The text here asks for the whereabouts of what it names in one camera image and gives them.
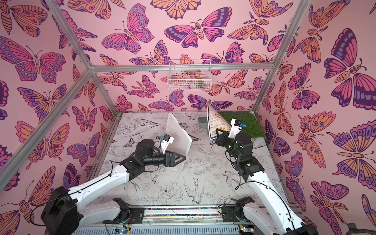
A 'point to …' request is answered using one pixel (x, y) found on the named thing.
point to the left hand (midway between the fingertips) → (184, 158)
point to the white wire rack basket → (190, 80)
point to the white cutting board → (181, 142)
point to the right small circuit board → (246, 228)
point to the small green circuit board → (122, 231)
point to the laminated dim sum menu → (215, 122)
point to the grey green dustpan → (202, 122)
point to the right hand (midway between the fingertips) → (217, 128)
